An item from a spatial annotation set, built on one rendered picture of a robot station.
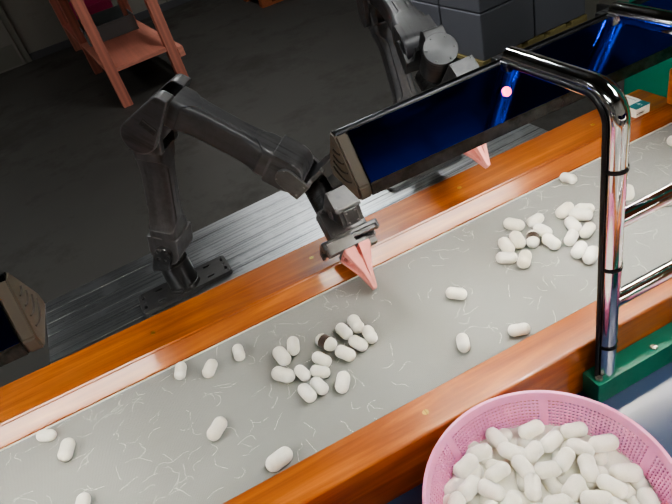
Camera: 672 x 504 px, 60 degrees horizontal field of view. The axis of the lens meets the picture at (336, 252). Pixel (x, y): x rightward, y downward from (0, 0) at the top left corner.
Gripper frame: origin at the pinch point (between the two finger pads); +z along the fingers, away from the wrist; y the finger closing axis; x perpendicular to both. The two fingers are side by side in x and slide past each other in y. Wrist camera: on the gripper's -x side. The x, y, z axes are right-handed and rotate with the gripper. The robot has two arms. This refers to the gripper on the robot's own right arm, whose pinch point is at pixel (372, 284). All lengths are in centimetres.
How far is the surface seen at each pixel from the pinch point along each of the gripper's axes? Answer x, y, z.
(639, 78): 10, 74, -15
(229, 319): 5.1, -23.4, -6.2
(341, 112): 209, 79, -131
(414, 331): -5.8, 0.9, 10.2
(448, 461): -19.7, -6.5, 26.2
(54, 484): -2, -55, 6
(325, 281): 5.3, -6.0, -4.9
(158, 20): 279, 14, -290
